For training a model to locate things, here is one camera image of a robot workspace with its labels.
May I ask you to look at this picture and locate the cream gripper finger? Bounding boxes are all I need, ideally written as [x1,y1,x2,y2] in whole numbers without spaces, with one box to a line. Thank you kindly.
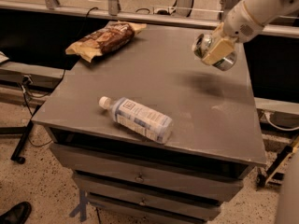
[212,22,225,37]

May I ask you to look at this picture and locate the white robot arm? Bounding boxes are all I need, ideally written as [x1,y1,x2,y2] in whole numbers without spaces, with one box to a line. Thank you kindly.
[192,0,299,70]

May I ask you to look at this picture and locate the yellow black stand leg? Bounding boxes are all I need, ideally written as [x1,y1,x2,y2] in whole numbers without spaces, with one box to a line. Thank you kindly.
[256,134,299,188]

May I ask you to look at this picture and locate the grey drawer cabinet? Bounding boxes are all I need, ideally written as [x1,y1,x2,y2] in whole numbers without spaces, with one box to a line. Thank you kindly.
[35,25,265,224]

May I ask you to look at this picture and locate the white power strip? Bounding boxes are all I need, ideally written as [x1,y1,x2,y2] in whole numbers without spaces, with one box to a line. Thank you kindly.
[153,7,176,16]

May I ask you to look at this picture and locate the clear plastic water bottle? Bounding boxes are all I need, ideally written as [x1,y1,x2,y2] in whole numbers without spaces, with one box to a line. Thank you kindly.
[98,96,173,144]

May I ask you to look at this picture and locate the silver green 7up can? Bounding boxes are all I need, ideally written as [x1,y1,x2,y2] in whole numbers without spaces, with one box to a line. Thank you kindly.
[192,34,236,71]

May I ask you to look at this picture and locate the black shoe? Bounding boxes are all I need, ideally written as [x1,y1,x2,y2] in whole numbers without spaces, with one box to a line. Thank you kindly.
[0,202,32,224]

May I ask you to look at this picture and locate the brown chip bag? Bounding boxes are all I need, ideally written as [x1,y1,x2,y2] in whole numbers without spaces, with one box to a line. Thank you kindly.
[65,21,147,63]

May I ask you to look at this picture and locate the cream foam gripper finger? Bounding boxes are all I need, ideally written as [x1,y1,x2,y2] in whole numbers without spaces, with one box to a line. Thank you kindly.
[201,35,235,65]

